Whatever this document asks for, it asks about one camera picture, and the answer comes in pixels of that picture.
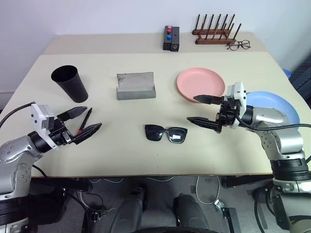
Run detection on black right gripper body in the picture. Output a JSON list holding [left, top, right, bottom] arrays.
[[215, 95, 240, 133]]

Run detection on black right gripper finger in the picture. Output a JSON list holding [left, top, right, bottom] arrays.
[[193, 94, 223, 105], [187, 116, 220, 133]]

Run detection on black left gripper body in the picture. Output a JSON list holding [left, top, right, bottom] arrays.
[[50, 114, 75, 147]]

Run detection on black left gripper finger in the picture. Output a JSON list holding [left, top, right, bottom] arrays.
[[57, 106, 88, 122], [72, 123, 103, 146]]

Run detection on black pen with red tip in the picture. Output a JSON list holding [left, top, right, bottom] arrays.
[[77, 108, 93, 135]]

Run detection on black sunglasses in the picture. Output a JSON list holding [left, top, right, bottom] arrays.
[[144, 124, 188, 143]]

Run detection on grey glasses case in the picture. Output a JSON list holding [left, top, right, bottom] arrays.
[[116, 71, 156, 100]]

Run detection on pink plate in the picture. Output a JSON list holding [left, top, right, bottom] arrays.
[[176, 67, 226, 104]]

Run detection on black plastic cup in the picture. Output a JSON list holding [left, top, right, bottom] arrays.
[[51, 65, 89, 103]]

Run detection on blue plate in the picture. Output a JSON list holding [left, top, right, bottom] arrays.
[[245, 90, 301, 132]]

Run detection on wooden peg rack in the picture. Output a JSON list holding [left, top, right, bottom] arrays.
[[191, 14, 242, 45]]

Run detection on dark-rimmed clear eyeglasses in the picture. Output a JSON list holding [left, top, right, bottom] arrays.
[[226, 40, 251, 51]]

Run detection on plain black box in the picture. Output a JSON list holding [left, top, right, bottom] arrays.
[[171, 26, 181, 52]]

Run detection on black box with coloured buttons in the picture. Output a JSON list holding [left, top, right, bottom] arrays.
[[162, 25, 173, 51]]

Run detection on metal caster wheel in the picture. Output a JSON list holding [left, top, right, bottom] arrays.
[[213, 199, 228, 212]]

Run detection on dark rounded shape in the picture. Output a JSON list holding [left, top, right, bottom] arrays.
[[173, 193, 207, 232], [114, 186, 149, 232]]

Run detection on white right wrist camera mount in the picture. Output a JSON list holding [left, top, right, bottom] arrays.
[[227, 82, 249, 129]]

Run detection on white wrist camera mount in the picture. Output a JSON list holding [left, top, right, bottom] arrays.
[[31, 103, 60, 150], [227, 82, 249, 129]]

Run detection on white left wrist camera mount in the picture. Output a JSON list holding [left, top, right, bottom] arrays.
[[31, 103, 60, 150]]

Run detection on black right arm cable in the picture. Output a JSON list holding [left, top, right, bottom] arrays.
[[233, 106, 311, 166]]

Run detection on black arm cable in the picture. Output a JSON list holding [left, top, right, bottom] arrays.
[[233, 106, 311, 166], [0, 102, 35, 129]]

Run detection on black table frame bar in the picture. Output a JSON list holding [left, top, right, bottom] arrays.
[[221, 174, 273, 189], [31, 178, 93, 193]]

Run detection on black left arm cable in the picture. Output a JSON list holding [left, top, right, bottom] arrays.
[[0, 102, 35, 129]]

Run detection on white floor cable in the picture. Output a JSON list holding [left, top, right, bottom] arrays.
[[195, 176, 221, 205]]

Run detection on black metal bracket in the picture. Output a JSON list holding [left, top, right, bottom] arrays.
[[222, 207, 241, 233]]

